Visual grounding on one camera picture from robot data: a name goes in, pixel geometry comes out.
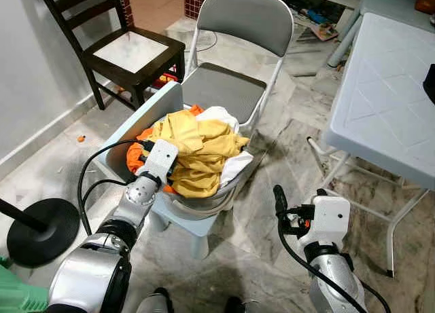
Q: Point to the white folding table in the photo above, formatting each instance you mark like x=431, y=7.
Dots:
x=380, y=96

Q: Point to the white garment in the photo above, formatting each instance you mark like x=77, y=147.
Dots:
x=217, y=116

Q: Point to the robot left leg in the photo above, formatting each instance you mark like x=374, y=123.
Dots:
x=155, y=303

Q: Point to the dark wooden chair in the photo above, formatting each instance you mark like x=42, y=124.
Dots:
x=129, y=51

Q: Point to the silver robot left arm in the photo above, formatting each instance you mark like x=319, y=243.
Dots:
x=88, y=286

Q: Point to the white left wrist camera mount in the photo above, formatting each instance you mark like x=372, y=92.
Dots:
x=161, y=160

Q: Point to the orange garment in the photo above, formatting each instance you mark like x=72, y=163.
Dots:
x=143, y=135

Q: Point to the robot right leg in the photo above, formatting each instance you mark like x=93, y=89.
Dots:
x=241, y=306

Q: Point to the white laundry basket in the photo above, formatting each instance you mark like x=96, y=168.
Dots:
x=211, y=206

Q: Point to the black round fan base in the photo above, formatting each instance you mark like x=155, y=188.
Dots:
x=47, y=231

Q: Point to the white plastic table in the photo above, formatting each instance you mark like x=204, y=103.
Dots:
x=394, y=4

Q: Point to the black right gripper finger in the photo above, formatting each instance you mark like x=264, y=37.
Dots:
x=280, y=199
x=322, y=193

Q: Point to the yellow garment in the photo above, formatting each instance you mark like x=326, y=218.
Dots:
x=197, y=157

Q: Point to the grey folding chair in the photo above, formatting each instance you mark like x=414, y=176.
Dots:
x=245, y=14

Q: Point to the small orange toy piece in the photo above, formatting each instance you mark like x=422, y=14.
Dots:
x=80, y=138

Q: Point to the robot leg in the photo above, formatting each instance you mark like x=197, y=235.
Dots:
x=155, y=303
x=241, y=306

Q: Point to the green plastic object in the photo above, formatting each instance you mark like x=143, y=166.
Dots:
x=17, y=292

